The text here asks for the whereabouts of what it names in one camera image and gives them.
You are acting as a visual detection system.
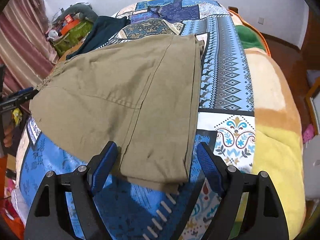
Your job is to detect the pink slipper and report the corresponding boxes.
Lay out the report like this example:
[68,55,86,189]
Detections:
[302,124,315,144]

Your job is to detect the striped pink curtain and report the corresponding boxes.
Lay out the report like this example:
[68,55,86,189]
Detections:
[1,0,59,94]

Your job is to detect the yellow orange fleece blanket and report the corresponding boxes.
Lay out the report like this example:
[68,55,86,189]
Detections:
[230,11,306,239]

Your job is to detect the grey plush toy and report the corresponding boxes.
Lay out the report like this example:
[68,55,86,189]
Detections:
[54,3,98,23]

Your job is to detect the wall power socket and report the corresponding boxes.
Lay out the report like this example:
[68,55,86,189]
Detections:
[258,17,264,25]

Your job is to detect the wooden headboard panel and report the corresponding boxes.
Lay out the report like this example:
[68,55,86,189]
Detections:
[58,41,83,63]

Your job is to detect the blue patchwork bedsheet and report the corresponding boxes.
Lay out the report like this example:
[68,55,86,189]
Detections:
[12,0,255,239]

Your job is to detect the orange box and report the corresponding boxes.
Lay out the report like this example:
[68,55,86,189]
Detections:
[60,15,80,35]

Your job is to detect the green patterned bag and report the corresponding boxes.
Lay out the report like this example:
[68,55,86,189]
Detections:
[52,20,93,57]

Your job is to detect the dark navy garment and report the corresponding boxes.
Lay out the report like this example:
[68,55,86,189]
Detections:
[66,16,131,60]

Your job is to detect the khaki pants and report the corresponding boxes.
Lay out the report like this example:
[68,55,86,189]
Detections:
[30,34,205,193]

